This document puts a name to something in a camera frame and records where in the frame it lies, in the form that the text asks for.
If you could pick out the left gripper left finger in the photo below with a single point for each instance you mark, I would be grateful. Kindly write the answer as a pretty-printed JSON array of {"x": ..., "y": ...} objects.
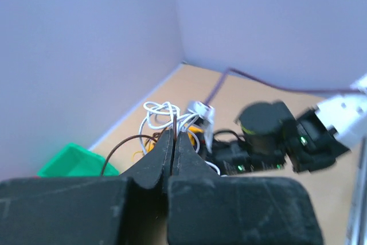
[{"x": 154, "y": 169}]

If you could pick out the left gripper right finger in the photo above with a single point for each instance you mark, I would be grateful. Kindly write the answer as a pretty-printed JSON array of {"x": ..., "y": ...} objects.
[{"x": 186, "y": 162}]

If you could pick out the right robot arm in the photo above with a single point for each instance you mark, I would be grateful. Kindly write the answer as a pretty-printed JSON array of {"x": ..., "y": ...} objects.
[{"x": 271, "y": 134}]

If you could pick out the right green bin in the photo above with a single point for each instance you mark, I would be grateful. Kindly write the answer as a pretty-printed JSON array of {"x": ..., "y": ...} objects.
[{"x": 73, "y": 161}]

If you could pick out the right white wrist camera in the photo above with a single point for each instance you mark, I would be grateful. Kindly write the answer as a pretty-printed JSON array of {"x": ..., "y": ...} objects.
[{"x": 206, "y": 114}]

